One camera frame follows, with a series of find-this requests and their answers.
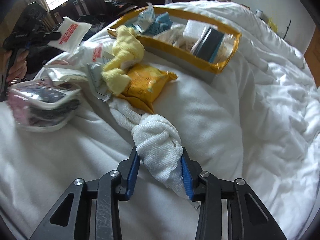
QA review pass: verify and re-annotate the white bag red print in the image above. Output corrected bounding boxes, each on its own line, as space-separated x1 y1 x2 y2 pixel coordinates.
48 16 92 54

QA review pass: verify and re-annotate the white knotted towel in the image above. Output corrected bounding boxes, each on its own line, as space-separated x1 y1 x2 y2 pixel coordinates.
108 99 188 199

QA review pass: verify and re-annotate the clear pouch with pink items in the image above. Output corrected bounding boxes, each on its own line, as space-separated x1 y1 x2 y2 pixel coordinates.
7 77 81 132

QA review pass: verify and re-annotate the yellow towel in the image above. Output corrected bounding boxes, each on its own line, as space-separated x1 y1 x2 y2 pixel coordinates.
101 25 145 96

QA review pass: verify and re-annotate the yellow snack packet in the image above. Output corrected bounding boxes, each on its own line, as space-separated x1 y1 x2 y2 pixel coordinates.
117 63 177 114

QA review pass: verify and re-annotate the tissue pack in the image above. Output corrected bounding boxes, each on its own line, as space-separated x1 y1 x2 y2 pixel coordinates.
127 3 156 34

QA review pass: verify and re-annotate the yellow taped cardboard box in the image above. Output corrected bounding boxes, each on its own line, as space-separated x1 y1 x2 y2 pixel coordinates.
107 4 243 84

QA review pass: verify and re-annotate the white foam block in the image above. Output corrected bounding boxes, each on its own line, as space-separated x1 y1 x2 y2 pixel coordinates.
183 20 207 40

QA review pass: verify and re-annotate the left hand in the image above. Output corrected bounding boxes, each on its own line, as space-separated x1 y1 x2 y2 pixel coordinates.
6 50 29 82

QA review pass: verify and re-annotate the black suitcase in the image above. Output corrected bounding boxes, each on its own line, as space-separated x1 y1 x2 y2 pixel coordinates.
49 0 107 24

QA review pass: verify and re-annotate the white printed packet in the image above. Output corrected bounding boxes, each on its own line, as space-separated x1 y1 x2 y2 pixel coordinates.
83 50 112 102

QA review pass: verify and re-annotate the white duvet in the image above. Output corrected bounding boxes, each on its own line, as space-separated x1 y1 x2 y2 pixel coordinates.
1 1 319 239

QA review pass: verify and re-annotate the blue cloth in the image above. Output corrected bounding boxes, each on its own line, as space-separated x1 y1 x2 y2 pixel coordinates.
143 12 173 36

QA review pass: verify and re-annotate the wooden door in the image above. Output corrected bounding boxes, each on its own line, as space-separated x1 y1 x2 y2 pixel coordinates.
304 27 320 87

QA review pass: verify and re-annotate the yellow plastic bag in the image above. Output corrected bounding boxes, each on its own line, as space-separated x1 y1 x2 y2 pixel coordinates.
267 18 278 33

